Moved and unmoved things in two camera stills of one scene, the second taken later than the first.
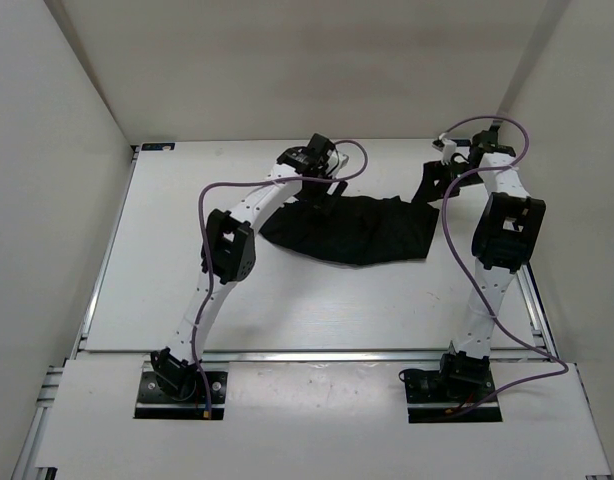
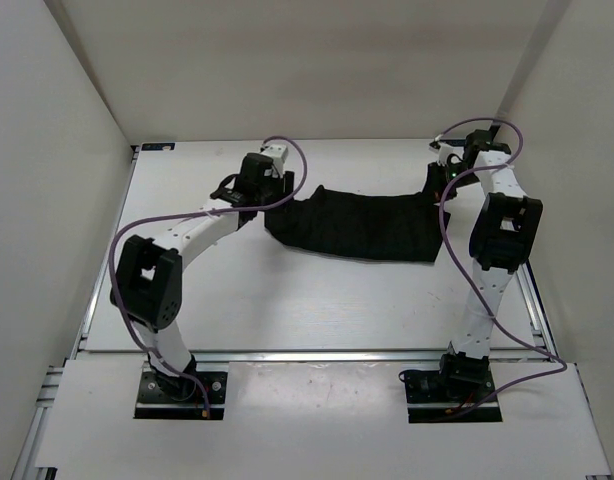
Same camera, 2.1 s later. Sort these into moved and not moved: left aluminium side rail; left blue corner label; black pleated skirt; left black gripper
Moved: left black gripper
Not moved: left blue corner label; black pleated skirt; left aluminium side rail
